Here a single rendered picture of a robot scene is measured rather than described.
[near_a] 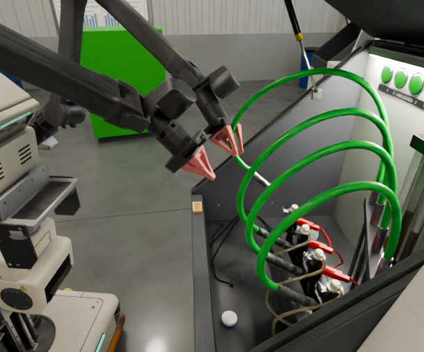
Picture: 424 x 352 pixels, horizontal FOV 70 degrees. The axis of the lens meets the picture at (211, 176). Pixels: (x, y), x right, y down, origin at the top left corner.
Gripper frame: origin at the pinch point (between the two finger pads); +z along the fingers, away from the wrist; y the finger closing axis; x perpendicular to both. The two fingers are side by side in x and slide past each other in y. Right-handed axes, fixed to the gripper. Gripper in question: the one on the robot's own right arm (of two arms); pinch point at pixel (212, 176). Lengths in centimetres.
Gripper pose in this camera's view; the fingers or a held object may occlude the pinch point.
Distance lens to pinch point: 68.9
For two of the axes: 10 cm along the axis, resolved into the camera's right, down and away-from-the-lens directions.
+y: 7.0, -5.4, -4.7
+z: 6.9, 6.9, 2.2
